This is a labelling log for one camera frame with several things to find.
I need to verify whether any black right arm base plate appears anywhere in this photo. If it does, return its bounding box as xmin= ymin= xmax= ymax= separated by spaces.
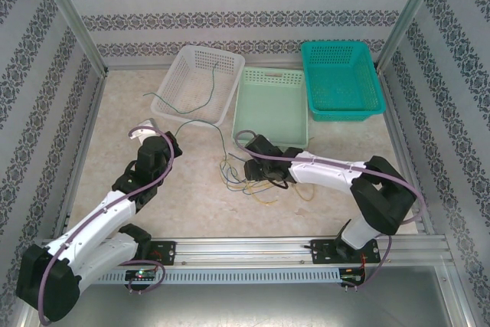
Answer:
xmin=312 ymin=238 xmax=381 ymax=266

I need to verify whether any aluminium side rail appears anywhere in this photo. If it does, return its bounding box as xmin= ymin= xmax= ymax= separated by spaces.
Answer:
xmin=51 ymin=70 xmax=108 ymax=238
xmin=381 ymin=68 xmax=436 ymax=235

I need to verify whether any teal plastic mesh basket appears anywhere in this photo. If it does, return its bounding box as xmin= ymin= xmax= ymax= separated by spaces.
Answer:
xmin=300 ymin=41 xmax=386 ymax=123

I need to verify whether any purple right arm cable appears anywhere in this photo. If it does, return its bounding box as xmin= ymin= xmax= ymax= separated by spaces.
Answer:
xmin=234 ymin=129 xmax=426 ymax=289

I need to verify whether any mint green perforated basket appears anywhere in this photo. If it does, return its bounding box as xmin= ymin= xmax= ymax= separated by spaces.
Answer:
xmin=232 ymin=66 xmax=310 ymax=150

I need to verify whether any aluminium frame post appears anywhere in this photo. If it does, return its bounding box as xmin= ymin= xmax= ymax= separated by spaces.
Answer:
xmin=30 ymin=0 xmax=109 ymax=75
xmin=376 ymin=0 xmax=448 ymax=72

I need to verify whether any white plastic mesh basket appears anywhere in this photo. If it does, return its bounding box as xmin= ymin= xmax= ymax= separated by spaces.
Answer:
xmin=150 ymin=45 xmax=247 ymax=127

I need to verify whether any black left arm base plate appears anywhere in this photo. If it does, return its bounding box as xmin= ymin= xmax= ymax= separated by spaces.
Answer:
xmin=147 ymin=240 xmax=177 ymax=267

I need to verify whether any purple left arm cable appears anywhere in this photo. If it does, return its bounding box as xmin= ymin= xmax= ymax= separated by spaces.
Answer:
xmin=36 ymin=129 xmax=176 ymax=326

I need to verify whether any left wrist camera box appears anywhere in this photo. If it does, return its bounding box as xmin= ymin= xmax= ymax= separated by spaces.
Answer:
xmin=128 ymin=118 xmax=164 ymax=142

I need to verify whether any aluminium mounting rail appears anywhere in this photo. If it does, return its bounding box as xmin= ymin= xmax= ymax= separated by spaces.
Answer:
xmin=36 ymin=237 xmax=455 ymax=267

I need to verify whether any grey slotted cable duct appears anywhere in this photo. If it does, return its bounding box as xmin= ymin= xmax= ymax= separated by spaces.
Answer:
xmin=97 ymin=267 xmax=341 ymax=284

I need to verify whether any grey metal sheet panel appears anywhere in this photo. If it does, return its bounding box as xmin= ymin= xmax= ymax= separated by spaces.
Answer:
xmin=15 ymin=265 xmax=474 ymax=327

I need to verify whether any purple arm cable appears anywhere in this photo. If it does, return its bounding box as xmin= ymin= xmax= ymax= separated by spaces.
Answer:
xmin=234 ymin=129 xmax=426 ymax=289
xmin=36 ymin=129 xmax=176 ymax=326

